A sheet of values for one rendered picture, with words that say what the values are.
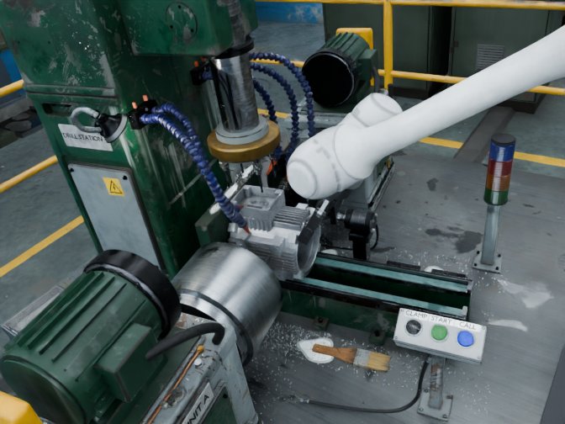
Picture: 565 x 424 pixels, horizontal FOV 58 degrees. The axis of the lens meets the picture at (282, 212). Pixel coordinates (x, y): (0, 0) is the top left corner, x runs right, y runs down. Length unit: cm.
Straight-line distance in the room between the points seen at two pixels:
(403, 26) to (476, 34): 59
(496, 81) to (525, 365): 77
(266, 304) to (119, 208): 49
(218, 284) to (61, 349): 40
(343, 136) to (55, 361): 56
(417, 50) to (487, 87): 366
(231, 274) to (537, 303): 86
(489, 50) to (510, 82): 345
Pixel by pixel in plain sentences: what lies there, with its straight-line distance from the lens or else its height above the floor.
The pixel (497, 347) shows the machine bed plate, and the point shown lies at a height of 80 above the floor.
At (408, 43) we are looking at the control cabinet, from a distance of 454.
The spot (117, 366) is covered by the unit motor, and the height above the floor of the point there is 131.
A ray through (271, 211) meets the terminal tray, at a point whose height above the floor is 113.
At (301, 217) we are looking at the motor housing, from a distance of 132.
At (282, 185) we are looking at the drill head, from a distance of 154.
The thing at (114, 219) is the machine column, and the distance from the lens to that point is 144.
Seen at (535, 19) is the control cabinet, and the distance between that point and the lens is 421.
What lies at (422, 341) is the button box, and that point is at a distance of 108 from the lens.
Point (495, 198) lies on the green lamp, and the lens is 149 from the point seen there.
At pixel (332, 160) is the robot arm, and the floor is 144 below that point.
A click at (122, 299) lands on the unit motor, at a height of 134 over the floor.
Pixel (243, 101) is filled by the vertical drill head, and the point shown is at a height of 143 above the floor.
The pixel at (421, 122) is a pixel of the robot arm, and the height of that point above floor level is 150.
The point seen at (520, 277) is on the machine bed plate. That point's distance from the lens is 163.
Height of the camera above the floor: 187
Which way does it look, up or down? 34 degrees down
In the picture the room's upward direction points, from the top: 9 degrees counter-clockwise
